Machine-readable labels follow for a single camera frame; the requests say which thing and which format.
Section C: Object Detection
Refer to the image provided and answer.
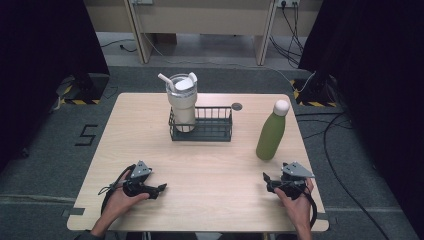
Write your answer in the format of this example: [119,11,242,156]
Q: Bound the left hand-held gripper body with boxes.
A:
[121,160,160,201]

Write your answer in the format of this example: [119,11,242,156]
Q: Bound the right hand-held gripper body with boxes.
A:
[266,161,316,201]

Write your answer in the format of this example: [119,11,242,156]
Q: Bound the black wire basket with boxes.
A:
[167,105,234,143]

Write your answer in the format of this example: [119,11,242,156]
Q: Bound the white tumbler with straw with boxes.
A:
[157,71,199,134]

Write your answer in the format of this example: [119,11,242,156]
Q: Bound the person's left hand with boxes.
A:
[101,178,151,226]

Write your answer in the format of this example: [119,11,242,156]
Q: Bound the person's right hand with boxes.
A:
[273,177,315,232]

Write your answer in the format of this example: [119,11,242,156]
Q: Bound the green bottle with white cap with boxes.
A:
[255,99,291,162]

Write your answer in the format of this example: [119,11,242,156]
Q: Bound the black stand base striped tape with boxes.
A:
[54,71,112,106]
[289,73,338,108]

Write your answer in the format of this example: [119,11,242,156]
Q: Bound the black curtain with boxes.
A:
[0,0,112,174]
[297,0,424,240]

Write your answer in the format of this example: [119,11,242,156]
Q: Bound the beige wooden desk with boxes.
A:
[83,0,324,67]

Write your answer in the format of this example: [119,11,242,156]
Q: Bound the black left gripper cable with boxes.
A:
[97,163,137,216]

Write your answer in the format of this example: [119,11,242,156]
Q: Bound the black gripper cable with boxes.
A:
[299,190,318,230]
[97,163,137,216]

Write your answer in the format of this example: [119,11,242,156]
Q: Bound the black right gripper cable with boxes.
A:
[299,190,318,230]

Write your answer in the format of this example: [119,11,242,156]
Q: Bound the long black floor cable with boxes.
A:
[294,111,392,240]

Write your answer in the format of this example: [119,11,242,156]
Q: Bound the thin white floor cable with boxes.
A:
[142,32,317,94]

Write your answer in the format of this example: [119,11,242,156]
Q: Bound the black floor cable with plug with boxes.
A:
[101,38,138,54]

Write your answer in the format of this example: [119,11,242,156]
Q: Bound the bundle of black cables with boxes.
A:
[268,3,306,67]

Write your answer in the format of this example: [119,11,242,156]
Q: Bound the white wall power outlet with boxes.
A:
[276,0,302,8]

